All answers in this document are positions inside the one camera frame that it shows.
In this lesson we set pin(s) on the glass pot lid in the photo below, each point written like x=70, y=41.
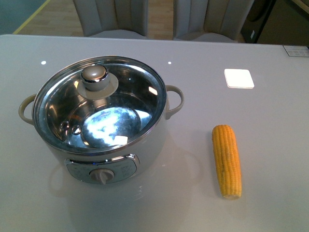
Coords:
x=68, y=120

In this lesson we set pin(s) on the yellow corn cob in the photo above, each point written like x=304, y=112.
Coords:
x=227, y=162

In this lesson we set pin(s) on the white electric cooking pot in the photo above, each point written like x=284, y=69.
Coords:
x=115, y=166

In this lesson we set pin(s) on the right beige upholstered chair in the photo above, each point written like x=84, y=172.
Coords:
x=209, y=20

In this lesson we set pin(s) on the beige upholstered chair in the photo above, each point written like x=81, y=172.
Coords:
x=119, y=19
x=209, y=20

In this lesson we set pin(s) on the left beige upholstered chair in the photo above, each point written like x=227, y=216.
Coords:
x=119, y=19

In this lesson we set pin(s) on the black washing machine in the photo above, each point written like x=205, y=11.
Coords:
x=283, y=22

